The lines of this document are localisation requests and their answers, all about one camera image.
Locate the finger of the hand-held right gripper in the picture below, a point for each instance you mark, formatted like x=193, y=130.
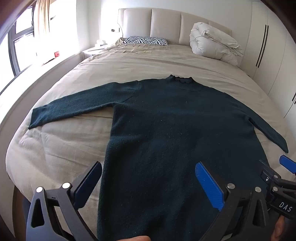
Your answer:
x=288, y=162
x=269, y=172

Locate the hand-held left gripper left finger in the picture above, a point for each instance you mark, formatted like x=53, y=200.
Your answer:
x=87, y=183

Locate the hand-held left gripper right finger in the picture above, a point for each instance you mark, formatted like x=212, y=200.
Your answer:
x=208, y=185

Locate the dark teal knit sweater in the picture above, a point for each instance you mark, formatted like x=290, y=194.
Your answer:
x=166, y=129

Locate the person's right hand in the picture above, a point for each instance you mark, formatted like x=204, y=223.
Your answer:
x=278, y=229

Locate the bed with beige sheet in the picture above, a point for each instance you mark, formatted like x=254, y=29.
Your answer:
x=92, y=69

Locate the white wardrobe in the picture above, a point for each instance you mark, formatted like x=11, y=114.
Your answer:
x=272, y=46

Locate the white window ledge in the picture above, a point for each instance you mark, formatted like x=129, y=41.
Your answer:
x=34, y=78

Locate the white nightstand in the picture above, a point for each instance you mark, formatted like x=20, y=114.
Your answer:
x=92, y=51

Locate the small red box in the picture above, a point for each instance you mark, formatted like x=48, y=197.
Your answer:
x=57, y=53

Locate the white folded duvet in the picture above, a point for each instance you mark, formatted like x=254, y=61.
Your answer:
x=212, y=44

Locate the tissue box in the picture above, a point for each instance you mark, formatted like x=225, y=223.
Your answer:
x=101, y=42

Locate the dark framed window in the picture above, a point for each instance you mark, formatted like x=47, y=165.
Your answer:
x=20, y=46

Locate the zebra print pillow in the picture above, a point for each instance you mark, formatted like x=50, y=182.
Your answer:
x=145, y=40

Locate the bedside reading lamp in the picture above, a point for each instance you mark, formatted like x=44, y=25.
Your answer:
x=119, y=29

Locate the beige padded headboard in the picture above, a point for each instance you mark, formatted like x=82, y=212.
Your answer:
x=161, y=23

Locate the beige curtain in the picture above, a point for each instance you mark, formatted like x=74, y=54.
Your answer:
x=42, y=16

